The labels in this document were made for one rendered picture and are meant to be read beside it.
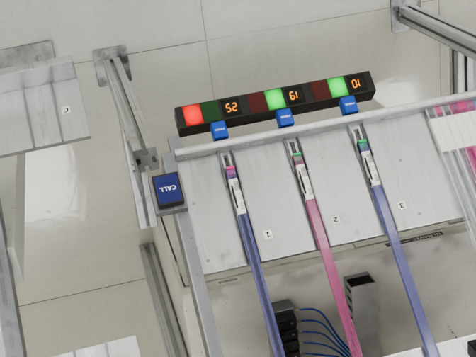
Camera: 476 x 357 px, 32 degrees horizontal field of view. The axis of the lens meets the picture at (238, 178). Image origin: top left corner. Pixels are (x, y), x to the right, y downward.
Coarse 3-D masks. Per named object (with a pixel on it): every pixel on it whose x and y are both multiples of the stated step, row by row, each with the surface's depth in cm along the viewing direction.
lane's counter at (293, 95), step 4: (288, 88) 140; (292, 88) 140; (296, 88) 140; (300, 88) 140; (288, 92) 140; (292, 92) 140; (296, 92) 140; (300, 92) 140; (288, 96) 139; (292, 96) 139; (296, 96) 140; (300, 96) 140; (304, 96) 140; (288, 100) 139; (292, 100) 139; (296, 100) 139; (300, 100) 139; (304, 100) 139; (292, 104) 139
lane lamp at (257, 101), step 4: (260, 92) 139; (248, 96) 139; (252, 96) 139; (256, 96) 139; (260, 96) 139; (264, 96) 139; (248, 100) 139; (252, 100) 139; (256, 100) 139; (260, 100) 139; (264, 100) 139; (252, 104) 138; (256, 104) 138; (260, 104) 138; (264, 104) 138; (252, 108) 138; (256, 108) 138; (260, 108) 138; (264, 108) 138; (252, 112) 138; (256, 112) 138
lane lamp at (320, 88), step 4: (324, 80) 141; (312, 84) 141; (316, 84) 141; (320, 84) 141; (324, 84) 141; (312, 88) 140; (316, 88) 140; (320, 88) 140; (324, 88) 140; (328, 88) 141; (316, 92) 140; (320, 92) 140; (324, 92) 140; (328, 92) 140; (316, 96) 140; (320, 96) 140; (324, 96) 140; (328, 96) 140; (316, 100) 140; (320, 100) 140
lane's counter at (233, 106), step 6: (222, 102) 138; (228, 102) 138; (234, 102) 138; (222, 108) 138; (228, 108) 138; (234, 108) 138; (240, 108) 138; (228, 114) 137; (234, 114) 137; (240, 114) 137
